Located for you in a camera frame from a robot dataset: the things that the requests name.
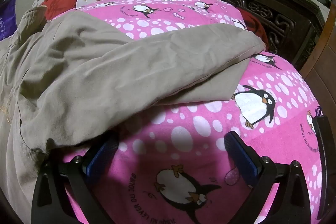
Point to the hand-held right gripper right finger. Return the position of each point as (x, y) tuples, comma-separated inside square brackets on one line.
[(241, 158)]

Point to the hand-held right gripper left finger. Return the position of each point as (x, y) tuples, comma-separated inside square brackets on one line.
[(101, 154)]

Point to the khaki zip jacket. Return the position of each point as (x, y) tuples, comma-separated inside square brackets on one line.
[(105, 69)]

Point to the pink penguin print blanket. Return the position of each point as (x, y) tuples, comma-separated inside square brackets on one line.
[(199, 121)]

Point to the black phone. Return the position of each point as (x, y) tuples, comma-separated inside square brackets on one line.
[(324, 161)]

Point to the red cloth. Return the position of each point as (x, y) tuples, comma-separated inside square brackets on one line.
[(252, 22)]

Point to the dark carved wooden cabinet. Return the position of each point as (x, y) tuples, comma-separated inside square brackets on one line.
[(283, 19)]

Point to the purple bag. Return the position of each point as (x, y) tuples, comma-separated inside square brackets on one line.
[(8, 16)]

